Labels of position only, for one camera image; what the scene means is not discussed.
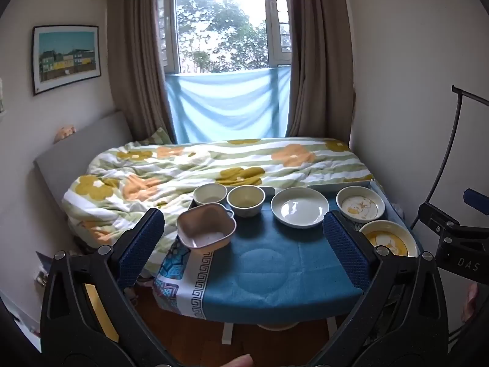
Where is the grey headboard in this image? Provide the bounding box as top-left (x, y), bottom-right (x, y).
top-left (34, 111), bottom-right (133, 245)

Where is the white ceramic bowl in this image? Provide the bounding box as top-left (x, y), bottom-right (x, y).
top-left (193, 183), bottom-right (228, 207)

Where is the plush toy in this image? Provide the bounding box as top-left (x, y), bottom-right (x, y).
top-left (53, 124), bottom-right (78, 144)

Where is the black bent cable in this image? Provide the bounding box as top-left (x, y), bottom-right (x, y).
top-left (410, 85), bottom-right (489, 231)

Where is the cream ceramic bowl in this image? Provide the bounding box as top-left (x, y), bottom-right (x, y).
top-left (227, 185), bottom-right (265, 218)

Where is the framed house picture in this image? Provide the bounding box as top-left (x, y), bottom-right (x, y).
top-left (31, 25), bottom-right (102, 96)

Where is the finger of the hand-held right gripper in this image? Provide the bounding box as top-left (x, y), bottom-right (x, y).
top-left (463, 188), bottom-right (489, 212)

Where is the yellow ringed plate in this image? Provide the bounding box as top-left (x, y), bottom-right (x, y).
top-left (358, 220), bottom-right (419, 258)

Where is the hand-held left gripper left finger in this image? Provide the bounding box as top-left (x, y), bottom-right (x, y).
top-left (40, 207), bottom-right (180, 367)

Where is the floral striped duvet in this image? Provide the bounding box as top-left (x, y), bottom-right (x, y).
top-left (63, 138), bottom-right (374, 276)

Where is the light blue cloth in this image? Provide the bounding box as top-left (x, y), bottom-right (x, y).
top-left (164, 66), bottom-right (292, 144)

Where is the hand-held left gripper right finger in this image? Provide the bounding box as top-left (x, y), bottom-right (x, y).
top-left (306, 211), bottom-right (449, 367)

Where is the striped pillow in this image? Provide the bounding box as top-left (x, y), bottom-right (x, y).
top-left (139, 127), bottom-right (174, 146)

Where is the person's right hand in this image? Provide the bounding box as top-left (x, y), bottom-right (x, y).
top-left (460, 283), bottom-right (480, 324)

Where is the blue patterned tablecloth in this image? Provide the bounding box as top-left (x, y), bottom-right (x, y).
top-left (153, 183), bottom-right (421, 324)

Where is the duck print plate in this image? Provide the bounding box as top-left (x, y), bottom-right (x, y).
top-left (336, 186), bottom-right (386, 223)

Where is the white deep plate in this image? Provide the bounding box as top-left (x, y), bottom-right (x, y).
top-left (271, 187), bottom-right (329, 229)

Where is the window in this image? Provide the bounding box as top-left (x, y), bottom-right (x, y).
top-left (156, 0), bottom-right (294, 75)

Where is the pink square bowl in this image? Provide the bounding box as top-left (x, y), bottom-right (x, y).
top-left (177, 203), bottom-right (237, 251)

